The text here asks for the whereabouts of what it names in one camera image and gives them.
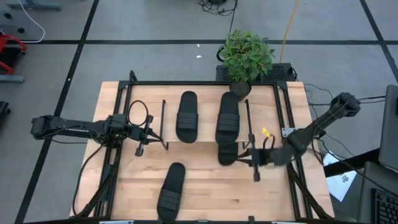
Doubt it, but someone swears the black table-side cable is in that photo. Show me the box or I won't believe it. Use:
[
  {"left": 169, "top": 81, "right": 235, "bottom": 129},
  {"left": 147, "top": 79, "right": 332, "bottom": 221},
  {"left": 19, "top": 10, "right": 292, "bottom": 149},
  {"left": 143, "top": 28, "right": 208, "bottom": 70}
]
[{"left": 72, "top": 144, "right": 104, "bottom": 216}]

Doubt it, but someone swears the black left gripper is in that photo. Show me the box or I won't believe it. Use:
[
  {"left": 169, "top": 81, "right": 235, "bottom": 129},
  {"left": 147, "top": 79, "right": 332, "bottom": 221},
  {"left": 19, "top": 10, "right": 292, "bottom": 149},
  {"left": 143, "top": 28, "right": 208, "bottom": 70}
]
[{"left": 124, "top": 114, "right": 164, "bottom": 157}]

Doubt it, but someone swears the green potted plant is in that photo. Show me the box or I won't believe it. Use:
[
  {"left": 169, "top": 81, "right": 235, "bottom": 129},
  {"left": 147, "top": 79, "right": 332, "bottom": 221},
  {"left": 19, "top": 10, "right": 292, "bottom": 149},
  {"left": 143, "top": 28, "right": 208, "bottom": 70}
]
[{"left": 217, "top": 29, "right": 276, "bottom": 101}]

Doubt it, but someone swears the grey equipment base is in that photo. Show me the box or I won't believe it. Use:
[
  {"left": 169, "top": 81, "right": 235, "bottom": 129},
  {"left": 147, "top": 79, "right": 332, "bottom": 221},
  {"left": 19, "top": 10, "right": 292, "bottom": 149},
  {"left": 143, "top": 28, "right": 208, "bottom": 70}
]
[{"left": 0, "top": 8, "right": 26, "bottom": 35}]

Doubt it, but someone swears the black perforated box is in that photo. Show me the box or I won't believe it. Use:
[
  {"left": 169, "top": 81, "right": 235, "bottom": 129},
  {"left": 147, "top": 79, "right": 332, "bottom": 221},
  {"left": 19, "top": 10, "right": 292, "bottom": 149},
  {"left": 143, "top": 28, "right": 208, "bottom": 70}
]
[{"left": 215, "top": 63, "right": 296, "bottom": 83}]

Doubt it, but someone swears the white cable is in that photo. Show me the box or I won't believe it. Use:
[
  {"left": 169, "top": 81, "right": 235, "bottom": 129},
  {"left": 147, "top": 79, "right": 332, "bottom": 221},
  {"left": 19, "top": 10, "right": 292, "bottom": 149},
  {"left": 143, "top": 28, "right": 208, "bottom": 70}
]
[{"left": 18, "top": 0, "right": 46, "bottom": 44}]

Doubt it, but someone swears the red cart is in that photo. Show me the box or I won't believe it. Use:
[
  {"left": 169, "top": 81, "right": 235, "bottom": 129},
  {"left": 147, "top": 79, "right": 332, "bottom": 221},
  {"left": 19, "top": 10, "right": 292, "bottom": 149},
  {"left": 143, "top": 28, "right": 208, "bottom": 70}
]
[{"left": 0, "top": 33, "right": 28, "bottom": 75}]

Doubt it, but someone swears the wooden shelf with black frame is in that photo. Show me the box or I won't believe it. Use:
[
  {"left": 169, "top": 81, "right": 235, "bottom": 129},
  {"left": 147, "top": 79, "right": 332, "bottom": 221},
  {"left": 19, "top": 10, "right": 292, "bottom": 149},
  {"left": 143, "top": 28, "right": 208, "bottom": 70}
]
[{"left": 159, "top": 98, "right": 254, "bottom": 152}]

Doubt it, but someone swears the black cable bundle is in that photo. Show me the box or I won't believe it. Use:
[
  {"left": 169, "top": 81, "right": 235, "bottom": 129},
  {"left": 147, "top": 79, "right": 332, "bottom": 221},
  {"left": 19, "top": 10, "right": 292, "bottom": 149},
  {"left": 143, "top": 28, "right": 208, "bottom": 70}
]
[{"left": 198, "top": 0, "right": 239, "bottom": 17}]

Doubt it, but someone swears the grey monitor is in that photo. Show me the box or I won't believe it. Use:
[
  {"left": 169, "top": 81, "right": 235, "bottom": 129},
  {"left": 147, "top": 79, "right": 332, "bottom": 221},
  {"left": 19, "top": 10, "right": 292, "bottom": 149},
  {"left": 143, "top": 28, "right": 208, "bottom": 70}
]
[{"left": 377, "top": 83, "right": 398, "bottom": 174}]

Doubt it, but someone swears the grey table base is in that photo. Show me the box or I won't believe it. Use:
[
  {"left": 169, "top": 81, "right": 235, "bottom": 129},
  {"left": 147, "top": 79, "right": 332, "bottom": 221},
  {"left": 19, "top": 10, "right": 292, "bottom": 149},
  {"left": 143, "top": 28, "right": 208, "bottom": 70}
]
[{"left": 5, "top": 0, "right": 62, "bottom": 11}]

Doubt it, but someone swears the yellow cable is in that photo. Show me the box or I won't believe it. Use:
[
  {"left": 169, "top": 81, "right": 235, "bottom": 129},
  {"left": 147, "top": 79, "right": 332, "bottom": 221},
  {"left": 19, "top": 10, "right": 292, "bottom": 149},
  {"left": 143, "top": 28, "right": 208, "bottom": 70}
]
[{"left": 279, "top": 0, "right": 302, "bottom": 64}]

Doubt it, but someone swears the black metal rig frame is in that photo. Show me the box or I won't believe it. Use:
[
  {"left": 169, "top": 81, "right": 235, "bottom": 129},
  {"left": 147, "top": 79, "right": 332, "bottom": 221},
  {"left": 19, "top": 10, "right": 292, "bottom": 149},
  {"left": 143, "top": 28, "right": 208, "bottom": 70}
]
[{"left": 73, "top": 70, "right": 335, "bottom": 222}]

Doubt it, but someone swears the black keyboard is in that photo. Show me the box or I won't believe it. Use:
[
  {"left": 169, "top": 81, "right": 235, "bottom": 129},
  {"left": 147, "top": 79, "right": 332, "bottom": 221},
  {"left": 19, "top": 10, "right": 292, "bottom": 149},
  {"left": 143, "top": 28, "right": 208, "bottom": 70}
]
[{"left": 371, "top": 188, "right": 398, "bottom": 224}]

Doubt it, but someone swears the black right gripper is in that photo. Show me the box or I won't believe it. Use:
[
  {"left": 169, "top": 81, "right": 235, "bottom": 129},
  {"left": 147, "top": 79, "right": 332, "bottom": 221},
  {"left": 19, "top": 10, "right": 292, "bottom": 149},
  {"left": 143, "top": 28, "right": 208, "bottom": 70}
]
[{"left": 238, "top": 133, "right": 280, "bottom": 182}]

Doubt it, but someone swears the white paper sheet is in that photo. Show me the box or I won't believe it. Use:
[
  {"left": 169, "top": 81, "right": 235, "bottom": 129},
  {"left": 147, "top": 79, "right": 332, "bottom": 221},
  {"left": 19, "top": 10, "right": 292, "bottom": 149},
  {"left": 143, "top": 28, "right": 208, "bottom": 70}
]
[{"left": 322, "top": 151, "right": 358, "bottom": 202}]

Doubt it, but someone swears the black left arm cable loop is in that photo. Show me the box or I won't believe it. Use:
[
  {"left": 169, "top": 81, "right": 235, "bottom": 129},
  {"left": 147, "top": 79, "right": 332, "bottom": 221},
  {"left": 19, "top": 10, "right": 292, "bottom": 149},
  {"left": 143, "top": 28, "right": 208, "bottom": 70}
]
[{"left": 127, "top": 100, "right": 150, "bottom": 127}]

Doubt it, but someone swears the black floor cable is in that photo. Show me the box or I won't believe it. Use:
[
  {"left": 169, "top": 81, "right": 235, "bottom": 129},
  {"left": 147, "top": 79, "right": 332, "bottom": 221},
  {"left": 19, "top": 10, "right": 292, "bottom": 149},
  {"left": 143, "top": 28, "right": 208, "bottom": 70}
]
[{"left": 303, "top": 82, "right": 386, "bottom": 106}]

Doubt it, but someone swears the grey desk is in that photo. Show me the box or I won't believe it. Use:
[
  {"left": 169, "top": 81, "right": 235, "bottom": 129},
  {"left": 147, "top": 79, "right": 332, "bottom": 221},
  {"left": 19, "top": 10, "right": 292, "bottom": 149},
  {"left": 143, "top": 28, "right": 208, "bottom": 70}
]
[{"left": 356, "top": 161, "right": 398, "bottom": 224}]

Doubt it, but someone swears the black slide sandal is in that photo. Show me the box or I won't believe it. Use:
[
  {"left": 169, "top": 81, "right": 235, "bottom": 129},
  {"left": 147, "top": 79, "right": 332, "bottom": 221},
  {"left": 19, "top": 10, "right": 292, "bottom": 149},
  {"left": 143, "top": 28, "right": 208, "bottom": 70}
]
[
  {"left": 175, "top": 90, "right": 199, "bottom": 144},
  {"left": 215, "top": 91, "right": 241, "bottom": 146},
  {"left": 156, "top": 162, "right": 187, "bottom": 224},
  {"left": 217, "top": 141, "right": 239, "bottom": 167}
]

